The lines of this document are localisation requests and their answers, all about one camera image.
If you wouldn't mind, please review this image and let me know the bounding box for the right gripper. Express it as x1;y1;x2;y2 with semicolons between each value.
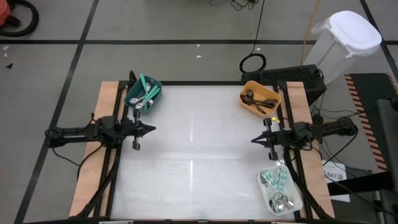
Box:
251;117;295;161

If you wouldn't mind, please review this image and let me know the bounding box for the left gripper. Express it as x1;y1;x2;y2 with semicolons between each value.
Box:
123;108;157;151

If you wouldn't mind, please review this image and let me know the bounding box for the patterned-handle silver spoon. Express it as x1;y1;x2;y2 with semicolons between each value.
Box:
260;172;276;195
269;186;278;213
262;170;280;200
275;195;285;213
281;169;295;208
277;167;284;203

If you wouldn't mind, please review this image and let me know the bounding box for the orange plastic bin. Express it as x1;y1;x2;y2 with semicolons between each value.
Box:
238;80;282;119

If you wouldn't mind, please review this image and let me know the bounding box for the teal plastic bin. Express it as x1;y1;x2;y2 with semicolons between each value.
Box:
123;75;163;115

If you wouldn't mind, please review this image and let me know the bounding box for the wooden table side board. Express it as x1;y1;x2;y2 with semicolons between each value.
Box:
281;81;335;218
68;81;125;218

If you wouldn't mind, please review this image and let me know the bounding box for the white plastic bin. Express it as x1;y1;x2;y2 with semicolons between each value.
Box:
256;164;303;216

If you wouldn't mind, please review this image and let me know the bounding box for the black computer case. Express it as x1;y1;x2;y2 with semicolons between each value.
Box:
241;64;328;106

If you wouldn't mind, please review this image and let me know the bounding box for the white paper sign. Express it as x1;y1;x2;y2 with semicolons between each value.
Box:
322;160;351;203

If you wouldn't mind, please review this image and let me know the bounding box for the black metal beam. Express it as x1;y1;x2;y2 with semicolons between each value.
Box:
326;179;398;197

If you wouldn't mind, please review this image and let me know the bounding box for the black hazard-striped mat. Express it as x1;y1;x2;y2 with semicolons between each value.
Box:
343;73;398;172

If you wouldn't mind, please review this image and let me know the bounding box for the gray metal stand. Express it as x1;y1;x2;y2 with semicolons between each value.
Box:
376;98;398;224

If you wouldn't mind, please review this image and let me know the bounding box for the white trash can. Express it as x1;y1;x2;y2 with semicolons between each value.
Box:
303;10;382;85

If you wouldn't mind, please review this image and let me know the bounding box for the orange vacuum cleaner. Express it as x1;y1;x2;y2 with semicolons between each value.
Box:
0;0;12;27

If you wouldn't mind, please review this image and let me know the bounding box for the black table frame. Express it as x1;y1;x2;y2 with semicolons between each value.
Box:
74;70;335;224

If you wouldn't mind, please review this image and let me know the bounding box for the coiled black floor cable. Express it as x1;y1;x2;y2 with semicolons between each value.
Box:
238;0;267;74

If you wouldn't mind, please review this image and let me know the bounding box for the yellow hanging cable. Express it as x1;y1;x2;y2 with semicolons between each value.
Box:
300;0;322;67

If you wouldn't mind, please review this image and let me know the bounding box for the black cable bundle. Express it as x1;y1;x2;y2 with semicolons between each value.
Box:
210;0;259;10

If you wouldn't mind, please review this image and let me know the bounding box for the black vacuum hose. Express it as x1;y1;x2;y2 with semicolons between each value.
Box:
0;0;40;38

